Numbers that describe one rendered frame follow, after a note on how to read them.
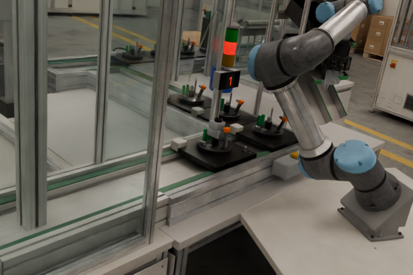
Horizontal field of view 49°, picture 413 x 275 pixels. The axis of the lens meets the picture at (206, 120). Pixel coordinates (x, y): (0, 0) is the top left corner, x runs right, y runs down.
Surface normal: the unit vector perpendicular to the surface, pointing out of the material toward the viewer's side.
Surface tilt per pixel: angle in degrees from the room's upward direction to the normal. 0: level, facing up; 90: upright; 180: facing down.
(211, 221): 0
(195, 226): 0
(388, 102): 90
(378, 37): 90
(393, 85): 90
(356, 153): 42
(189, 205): 90
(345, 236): 0
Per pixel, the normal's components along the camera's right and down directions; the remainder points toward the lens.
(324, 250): 0.12, -0.93
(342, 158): -0.48, -0.66
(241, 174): 0.71, 0.32
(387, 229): 0.32, 0.36
